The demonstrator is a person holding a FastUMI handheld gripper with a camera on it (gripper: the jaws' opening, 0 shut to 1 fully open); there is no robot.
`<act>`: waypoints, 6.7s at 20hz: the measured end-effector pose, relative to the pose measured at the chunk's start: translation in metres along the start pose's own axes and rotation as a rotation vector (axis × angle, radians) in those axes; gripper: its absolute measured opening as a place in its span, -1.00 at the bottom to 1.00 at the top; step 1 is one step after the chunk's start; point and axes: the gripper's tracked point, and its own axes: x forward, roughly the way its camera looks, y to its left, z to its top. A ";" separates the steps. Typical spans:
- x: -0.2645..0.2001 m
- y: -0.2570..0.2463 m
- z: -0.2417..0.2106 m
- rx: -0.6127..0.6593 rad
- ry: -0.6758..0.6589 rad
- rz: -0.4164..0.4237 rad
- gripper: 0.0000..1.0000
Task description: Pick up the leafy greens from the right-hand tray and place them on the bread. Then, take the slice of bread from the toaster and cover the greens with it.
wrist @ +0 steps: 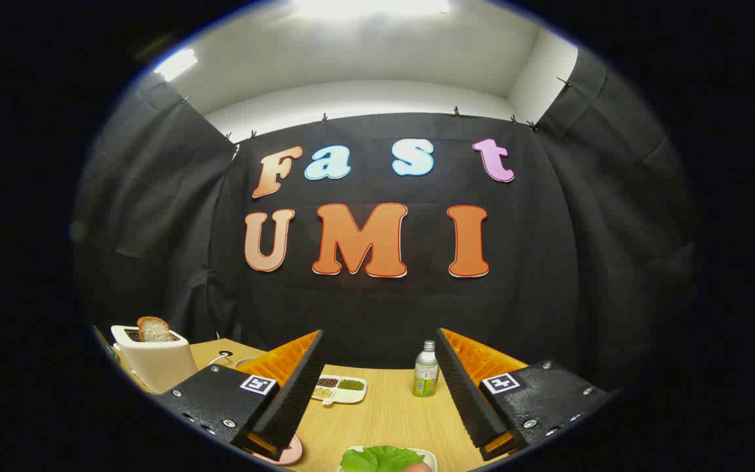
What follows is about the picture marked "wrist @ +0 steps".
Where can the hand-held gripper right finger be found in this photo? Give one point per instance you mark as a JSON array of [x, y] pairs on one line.
[[463, 400]]

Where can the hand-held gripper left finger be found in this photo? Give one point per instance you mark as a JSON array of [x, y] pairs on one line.
[[295, 400]]

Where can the green lettuce leaf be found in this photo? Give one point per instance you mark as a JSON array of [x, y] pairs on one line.
[[377, 459]]

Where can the toasted brown bread slice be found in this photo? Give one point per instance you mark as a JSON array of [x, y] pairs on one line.
[[153, 330]]

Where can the pile of yellow soybeans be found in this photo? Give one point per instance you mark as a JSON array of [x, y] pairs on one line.
[[322, 393]]

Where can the pile of dark red beans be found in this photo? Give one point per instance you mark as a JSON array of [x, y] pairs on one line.
[[327, 382]]

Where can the silver bottle green label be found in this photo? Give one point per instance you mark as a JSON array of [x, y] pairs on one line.
[[426, 377]]

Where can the white divided dish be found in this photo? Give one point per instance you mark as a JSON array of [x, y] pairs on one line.
[[345, 395]]

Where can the pink plate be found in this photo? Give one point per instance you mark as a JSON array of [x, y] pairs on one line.
[[292, 451]]

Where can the pile of green beans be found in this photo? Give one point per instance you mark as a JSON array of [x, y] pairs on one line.
[[350, 385]]

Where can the round white plate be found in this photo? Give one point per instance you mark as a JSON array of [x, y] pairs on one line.
[[241, 361]]

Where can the white square plate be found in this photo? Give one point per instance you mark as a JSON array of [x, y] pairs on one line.
[[431, 459]]

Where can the pink sausage piece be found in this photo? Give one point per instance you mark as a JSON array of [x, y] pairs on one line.
[[417, 468]]

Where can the black backdrop cloth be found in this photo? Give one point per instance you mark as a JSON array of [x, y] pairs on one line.
[[377, 308]]

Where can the white toaster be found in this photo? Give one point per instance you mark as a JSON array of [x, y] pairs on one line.
[[154, 367]]

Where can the ceiling light panel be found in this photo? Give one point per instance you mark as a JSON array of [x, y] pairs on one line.
[[175, 64]]

